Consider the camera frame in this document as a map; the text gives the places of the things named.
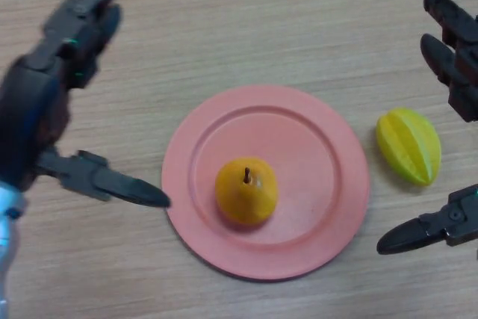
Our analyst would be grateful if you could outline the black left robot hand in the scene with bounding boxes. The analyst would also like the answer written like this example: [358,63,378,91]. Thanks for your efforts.
[0,0,172,208]

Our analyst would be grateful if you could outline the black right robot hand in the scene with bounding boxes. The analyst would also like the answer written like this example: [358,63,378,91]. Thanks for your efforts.
[376,0,478,256]

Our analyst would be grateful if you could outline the yellow orange pear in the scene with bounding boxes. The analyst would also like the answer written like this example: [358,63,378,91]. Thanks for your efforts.
[214,157,279,227]

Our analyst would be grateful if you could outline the pink round plate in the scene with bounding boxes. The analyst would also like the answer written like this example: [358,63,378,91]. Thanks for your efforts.
[161,85,371,282]

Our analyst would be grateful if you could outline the yellow green starfruit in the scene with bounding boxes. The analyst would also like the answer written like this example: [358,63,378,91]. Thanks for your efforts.
[376,108,443,188]

